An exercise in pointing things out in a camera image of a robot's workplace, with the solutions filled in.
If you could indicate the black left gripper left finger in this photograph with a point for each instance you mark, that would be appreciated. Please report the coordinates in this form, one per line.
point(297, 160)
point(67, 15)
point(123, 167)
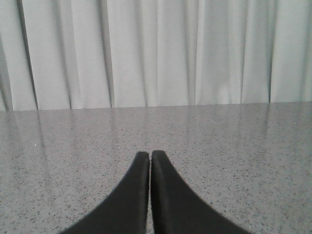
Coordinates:
point(124, 211)

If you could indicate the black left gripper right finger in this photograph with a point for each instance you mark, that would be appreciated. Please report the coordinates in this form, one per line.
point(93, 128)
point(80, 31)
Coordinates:
point(177, 209)

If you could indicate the white pleated curtain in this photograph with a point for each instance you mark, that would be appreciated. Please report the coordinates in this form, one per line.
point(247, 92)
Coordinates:
point(77, 54)

